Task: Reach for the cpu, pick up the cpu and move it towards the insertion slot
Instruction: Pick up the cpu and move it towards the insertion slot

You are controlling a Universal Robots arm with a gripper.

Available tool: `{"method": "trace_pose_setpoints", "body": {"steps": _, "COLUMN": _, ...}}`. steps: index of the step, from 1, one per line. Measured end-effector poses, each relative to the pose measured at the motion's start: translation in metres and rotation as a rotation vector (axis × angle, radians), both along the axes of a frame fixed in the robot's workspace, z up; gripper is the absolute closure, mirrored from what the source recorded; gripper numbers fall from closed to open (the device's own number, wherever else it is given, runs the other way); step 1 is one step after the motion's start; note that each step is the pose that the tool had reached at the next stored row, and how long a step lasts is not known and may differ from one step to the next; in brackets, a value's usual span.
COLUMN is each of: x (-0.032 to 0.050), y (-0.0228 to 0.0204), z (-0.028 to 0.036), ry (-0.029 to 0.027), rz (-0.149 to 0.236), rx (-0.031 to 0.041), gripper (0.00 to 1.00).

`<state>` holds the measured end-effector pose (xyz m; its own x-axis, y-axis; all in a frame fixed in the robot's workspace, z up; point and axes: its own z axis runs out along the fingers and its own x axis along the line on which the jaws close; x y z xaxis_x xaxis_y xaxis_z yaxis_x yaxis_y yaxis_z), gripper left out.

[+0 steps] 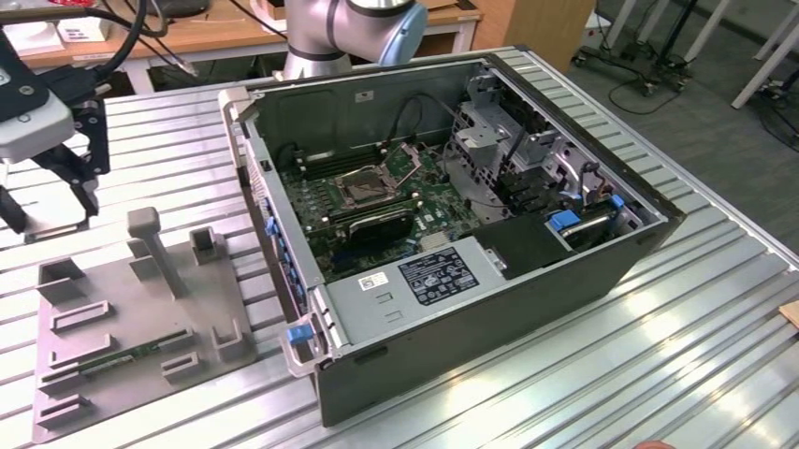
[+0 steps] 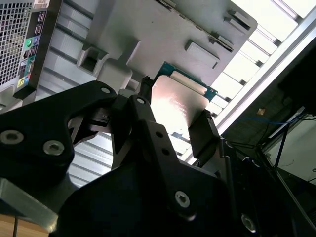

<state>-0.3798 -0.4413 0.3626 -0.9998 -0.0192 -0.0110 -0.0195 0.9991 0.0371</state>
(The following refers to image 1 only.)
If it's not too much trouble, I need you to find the thick black cable with connector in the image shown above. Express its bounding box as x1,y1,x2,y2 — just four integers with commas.
33,0,157,104

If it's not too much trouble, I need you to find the black flat cable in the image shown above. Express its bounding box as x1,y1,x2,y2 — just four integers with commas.
503,129,524,166

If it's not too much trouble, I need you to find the grey power supply unit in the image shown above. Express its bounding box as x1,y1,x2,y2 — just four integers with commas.
322,242,507,350

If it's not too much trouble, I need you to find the wooden block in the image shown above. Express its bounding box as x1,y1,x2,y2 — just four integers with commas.
777,300,799,336

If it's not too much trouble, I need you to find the silver CPU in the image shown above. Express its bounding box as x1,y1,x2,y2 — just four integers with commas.
24,222,89,243

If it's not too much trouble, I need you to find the black wire loop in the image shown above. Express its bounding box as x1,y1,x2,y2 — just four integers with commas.
383,94,461,144

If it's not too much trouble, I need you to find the grey metal drive cage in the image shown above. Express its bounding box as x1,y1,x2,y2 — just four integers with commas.
445,69,619,221

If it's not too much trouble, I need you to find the blue disk carrier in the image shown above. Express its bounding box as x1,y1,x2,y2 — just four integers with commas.
543,209,581,235

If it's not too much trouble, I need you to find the CPU socket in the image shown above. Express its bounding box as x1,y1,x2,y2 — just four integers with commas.
333,167,400,210

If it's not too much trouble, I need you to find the wooden desk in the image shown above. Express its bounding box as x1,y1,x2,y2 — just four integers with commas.
0,0,485,97

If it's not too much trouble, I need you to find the open black PC case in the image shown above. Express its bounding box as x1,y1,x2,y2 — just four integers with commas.
216,44,688,427

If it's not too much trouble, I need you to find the grey parts rack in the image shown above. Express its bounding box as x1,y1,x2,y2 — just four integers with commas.
29,205,261,445

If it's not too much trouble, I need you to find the blue case latch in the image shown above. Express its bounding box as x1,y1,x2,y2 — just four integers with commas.
282,322,313,347

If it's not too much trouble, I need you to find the thin cable with metal plug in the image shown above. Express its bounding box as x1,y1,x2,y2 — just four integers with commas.
133,35,202,79

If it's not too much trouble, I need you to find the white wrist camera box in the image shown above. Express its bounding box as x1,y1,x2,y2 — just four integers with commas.
0,95,77,165

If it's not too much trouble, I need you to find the metal socket cover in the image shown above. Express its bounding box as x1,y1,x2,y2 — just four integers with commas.
377,142,427,188

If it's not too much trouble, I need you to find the white cardboard box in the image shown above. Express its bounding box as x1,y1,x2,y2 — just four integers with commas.
54,19,108,43

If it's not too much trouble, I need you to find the black plastic shroud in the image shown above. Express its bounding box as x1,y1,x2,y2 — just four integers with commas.
471,212,575,282

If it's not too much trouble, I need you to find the green motherboard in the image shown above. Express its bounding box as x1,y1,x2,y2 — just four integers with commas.
277,142,476,275

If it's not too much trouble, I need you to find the black wheeled stand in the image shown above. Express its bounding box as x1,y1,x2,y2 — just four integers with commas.
571,0,697,97

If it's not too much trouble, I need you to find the white desk leg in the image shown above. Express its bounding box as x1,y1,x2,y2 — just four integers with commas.
729,27,799,109

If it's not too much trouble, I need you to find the black RAM slot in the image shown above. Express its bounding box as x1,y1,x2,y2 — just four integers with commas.
297,145,383,165
304,201,424,232
321,194,419,223
300,152,385,175

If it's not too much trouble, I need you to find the black oval object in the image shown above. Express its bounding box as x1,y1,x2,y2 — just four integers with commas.
146,0,210,13

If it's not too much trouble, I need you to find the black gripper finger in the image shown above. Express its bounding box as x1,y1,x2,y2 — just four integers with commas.
66,94,113,218
0,183,29,236

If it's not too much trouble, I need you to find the green RAM stick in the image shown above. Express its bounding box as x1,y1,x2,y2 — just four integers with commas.
74,337,168,376

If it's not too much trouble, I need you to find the wooden cabinet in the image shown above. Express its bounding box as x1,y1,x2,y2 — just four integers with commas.
503,0,595,72

